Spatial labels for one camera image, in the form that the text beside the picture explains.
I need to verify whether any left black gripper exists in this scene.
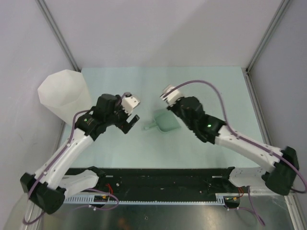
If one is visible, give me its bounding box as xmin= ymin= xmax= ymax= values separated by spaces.
xmin=105 ymin=95 xmax=139 ymax=133

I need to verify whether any green plastic dustpan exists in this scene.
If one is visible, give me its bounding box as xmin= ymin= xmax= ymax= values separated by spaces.
xmin=143 ymin=109 xmax=181 ymax=133

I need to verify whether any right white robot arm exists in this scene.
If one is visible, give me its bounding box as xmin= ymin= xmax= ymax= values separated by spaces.
xmin=165 ymin=96 xmax=299 ymax=196

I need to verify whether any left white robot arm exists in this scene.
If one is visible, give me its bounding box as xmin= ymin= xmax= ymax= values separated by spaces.
xmin=20 ymin=93 xmax=140 ymax=214

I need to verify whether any white translucent waste bin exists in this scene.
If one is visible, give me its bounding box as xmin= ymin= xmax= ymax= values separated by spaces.
xmin=37 ymin=69 xmax=92 ymax=126

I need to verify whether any aluminium cross extrusion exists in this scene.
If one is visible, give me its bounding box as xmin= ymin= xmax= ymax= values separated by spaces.
xmin=250 ymin=186 xmax=281 ymax=196

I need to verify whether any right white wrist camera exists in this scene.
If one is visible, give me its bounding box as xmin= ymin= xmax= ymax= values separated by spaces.
xmin=160 ymin=85 xmax=184 ymax=106

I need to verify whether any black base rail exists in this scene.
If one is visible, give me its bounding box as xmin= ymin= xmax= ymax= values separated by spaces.
xmin=63 ymin=167 xmax=240 ymax=202

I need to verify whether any grey slotted cable duct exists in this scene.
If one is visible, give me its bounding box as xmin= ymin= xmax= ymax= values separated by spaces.
xmin=64 ymin=193 xmax=239 ymax=205

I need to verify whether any right aluminium frame post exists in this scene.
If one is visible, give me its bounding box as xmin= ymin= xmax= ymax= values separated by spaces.
xmin=245 ymin=0 xmax=293 ymax=72

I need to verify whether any aluminium frame post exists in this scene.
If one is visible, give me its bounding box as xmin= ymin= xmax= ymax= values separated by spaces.
xmin=35 ymin=0 xmax=81 ymax=72
xmin=245 ymin=0 xmax=293 ymax=72

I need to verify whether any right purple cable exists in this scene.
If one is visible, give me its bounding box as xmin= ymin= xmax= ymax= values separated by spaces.
xmin=176 ymin=80 xmax=307 ymax=226

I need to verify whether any left aluminium frame post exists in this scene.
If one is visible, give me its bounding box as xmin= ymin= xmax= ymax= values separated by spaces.
xmin=35 ymin=0 xmax=81 ymax=72

